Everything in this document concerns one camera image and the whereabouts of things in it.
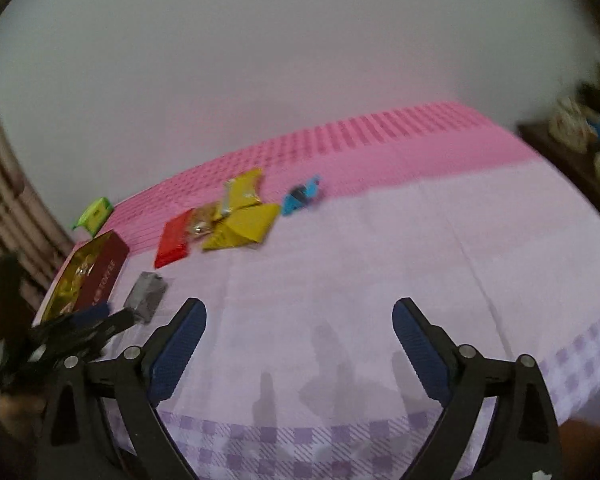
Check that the green tissue pack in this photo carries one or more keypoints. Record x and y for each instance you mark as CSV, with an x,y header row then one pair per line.
x,y
95,212

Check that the yellow packet with silver strip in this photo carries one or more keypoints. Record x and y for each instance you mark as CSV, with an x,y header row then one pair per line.
x,y
245,187

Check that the person's left hand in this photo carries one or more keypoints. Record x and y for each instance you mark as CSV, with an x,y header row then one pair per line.
x,y
22,412

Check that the clear packet of orange snacks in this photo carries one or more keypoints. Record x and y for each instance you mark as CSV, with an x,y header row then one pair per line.
x,y
202,220

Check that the red snack packet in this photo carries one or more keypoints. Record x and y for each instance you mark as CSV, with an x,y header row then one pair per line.
x,y
172,240

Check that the pink checked tablecloth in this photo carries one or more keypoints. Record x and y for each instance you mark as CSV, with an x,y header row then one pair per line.
x,y
355,260

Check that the light blue candy wrapper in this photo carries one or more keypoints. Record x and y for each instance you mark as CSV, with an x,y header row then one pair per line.
x,y
295,200

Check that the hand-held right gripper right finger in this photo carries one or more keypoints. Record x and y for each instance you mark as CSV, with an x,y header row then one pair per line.
x,y
422,355

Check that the grey snack packet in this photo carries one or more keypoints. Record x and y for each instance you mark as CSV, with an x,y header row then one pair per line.
x,y
142,292

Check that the dark wooden side table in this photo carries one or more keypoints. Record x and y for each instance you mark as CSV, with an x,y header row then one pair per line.
x,y
555,155

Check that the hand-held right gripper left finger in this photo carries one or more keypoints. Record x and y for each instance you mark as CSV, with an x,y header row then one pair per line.
x,y
177,355

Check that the beige patterned curtain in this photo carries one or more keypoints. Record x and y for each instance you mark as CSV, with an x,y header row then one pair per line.
x,y
10,185

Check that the plain yellow snack packet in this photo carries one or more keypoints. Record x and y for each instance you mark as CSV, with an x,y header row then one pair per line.
x,y
245,227

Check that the floral teapot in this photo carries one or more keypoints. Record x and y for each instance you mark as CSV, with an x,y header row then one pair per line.
x,y
570,125

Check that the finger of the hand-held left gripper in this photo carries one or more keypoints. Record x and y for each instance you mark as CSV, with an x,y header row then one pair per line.
x,y
87,314
105,330

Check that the dark red tin box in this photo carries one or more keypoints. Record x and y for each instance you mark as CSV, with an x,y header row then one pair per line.
x,y
105,270

